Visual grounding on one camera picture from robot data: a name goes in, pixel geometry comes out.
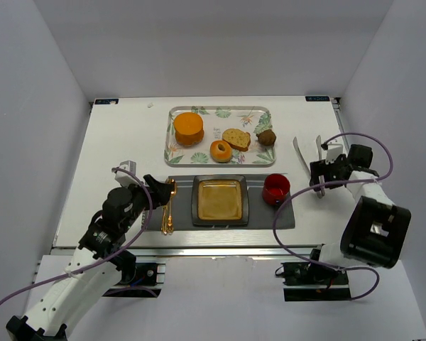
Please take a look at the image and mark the stainless steel serving tongs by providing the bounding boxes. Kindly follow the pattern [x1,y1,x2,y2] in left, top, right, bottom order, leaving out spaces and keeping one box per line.
[292,134,327,200]

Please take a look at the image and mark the orange round sponge cake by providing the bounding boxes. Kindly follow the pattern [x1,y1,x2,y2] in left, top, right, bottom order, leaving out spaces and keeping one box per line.
[173,112,204,146]

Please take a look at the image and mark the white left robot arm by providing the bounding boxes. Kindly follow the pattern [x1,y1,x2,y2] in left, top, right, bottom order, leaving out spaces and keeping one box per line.
[6,171,177,340]

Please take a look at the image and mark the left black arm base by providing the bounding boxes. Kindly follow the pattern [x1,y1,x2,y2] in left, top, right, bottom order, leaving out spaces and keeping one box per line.
[103,262,166,298]

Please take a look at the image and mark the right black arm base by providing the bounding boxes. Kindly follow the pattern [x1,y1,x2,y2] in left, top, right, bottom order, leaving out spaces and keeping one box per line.
[275,262,351,302]

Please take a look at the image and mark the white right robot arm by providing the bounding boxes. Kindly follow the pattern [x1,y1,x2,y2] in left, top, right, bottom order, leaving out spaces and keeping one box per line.
[310,144,411,269]

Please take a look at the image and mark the brown bread slice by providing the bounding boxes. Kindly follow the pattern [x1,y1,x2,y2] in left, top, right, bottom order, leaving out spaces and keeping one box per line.
[222,129,251,152]

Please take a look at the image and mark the gold spoon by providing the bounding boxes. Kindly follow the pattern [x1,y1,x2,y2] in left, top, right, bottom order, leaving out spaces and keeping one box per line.
[167,178,178,235]

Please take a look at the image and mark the gold knife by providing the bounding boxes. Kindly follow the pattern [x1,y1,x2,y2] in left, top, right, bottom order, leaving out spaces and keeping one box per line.
[161,188,176,235]

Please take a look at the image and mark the red enamel mug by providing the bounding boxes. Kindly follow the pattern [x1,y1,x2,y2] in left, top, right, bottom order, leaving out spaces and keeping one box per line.
[262,173,290,206]

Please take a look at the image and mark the brown square ceramic plate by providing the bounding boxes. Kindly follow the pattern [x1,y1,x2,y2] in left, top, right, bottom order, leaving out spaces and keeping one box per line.
[191,175,249,227]

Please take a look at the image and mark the dark brown chocolate pastry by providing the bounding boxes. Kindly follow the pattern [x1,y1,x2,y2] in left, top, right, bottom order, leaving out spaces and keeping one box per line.
[256,129,276,146]

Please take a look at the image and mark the grey striped placemat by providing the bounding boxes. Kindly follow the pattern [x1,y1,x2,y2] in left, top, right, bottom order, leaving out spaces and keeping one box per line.
[147,174,295,232]

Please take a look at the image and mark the orange glazed bagel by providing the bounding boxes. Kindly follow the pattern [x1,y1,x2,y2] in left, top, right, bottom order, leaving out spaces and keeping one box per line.
[209,140,233,163]

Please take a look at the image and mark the floral white serving tray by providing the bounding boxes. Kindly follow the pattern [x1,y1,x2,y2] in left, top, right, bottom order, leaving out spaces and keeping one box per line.
[164,106,276,167]

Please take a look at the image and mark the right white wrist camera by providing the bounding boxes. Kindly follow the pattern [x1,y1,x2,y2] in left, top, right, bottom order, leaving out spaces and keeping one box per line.
[321,139,344,164]

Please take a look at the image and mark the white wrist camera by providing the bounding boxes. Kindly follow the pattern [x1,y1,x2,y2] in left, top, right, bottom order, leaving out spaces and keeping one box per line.
[113,160,137,188]
[321,139,344,164]

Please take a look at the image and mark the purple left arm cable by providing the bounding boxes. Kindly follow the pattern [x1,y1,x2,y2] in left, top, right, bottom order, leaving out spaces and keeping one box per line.
[0,166,154,335]

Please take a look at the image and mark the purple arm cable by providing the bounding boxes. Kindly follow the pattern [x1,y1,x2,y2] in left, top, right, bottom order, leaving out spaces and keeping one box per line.
[0,166,154,335]
[272,132,394,300]

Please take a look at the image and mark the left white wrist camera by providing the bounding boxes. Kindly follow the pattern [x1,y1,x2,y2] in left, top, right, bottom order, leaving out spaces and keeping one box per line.
[113,160,137,188]

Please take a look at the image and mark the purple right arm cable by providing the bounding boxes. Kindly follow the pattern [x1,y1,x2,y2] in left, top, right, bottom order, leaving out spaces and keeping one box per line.
[272,132,394,300]

